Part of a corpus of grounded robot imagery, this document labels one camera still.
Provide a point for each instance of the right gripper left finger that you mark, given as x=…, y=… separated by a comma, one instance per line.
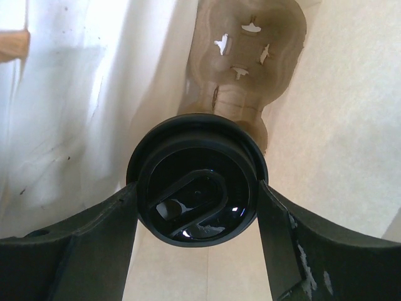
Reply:
x=83, y=257

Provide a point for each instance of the black plastic cup lid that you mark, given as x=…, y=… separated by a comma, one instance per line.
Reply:
x=197, y=178

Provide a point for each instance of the brown cardboard cup carrier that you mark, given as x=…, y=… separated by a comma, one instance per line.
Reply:
x=242, y=58

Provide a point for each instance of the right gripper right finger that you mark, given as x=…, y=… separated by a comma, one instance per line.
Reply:
x=310, y=258

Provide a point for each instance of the brown paper bag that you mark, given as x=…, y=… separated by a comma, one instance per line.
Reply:
x=82, y=82

